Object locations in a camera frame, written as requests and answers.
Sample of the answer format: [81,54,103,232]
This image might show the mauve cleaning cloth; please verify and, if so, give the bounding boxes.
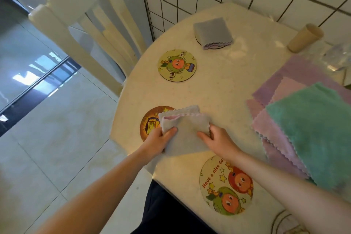
[246,98,310,180]

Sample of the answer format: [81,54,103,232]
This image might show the person's dark trousers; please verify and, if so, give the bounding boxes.
[131,179,218,234]

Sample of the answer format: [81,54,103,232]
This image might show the person's right forearm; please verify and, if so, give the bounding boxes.
[229,150,351,234]

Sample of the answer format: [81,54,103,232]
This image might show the folded grey cleaning cloth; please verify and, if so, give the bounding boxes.
[193,17,234,50]

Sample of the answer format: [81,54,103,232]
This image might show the yellow cartoon round coaster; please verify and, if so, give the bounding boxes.
[158,49,197,82]

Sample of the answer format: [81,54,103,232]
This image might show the person's left hand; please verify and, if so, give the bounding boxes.
[138,127,178,159]

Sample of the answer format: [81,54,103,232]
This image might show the green cleaning cloth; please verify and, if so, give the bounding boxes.
[265,82,351,191]

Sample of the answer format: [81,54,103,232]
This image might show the dark sliding door track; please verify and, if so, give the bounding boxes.
[0,56,82,138]

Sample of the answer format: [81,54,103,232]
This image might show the orange cartoon round coaster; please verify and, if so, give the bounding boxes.
[139,106,176,142]

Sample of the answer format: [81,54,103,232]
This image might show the large purple cleaning cloth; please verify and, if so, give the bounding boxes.
[252,54,351,107]

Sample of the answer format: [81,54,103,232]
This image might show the person's left forearm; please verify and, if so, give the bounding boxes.
[34,147,156,234]

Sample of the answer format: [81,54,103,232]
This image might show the round coaster with dark rim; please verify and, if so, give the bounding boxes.
[195,34,228,50]

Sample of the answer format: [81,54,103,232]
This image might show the white wooden chair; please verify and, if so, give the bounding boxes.
[28,0,148,97]

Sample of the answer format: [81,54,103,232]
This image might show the light pink cleaning cloth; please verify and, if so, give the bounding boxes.
[270,76,307,104]

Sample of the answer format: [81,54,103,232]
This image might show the person's right hand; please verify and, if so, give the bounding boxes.
[197,124,243,162]

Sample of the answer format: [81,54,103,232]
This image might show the clear plastic bag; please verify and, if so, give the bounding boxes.
[304,40,351,74]

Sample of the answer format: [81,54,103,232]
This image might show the cardboard tube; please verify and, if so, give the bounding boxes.
[286,23,324,53]

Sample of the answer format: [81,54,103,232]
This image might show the cream two-character round coaster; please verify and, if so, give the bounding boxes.
[199,155,254,216]

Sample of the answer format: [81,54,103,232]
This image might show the grey cleaning cloth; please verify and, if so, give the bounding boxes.
[193,17,234,50]
[158,105,212,157]

